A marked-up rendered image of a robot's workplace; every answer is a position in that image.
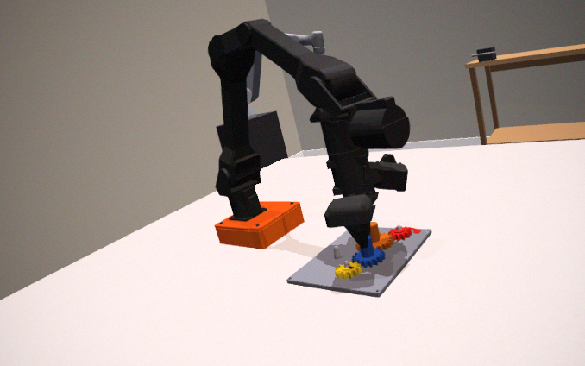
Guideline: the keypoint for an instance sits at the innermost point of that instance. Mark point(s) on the blue gear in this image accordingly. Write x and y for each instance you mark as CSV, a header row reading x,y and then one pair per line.
x,y
368,256

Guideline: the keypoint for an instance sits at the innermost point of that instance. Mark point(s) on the orange gear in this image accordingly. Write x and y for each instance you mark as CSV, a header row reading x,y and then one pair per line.
x,y
380,241

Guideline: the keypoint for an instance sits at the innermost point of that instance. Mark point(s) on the red gear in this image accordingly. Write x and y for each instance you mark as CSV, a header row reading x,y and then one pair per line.
x,y
402,234

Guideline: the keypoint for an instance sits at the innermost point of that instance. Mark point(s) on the yellow gear with black stripe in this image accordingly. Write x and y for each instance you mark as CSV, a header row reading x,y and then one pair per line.
x,y
345,273

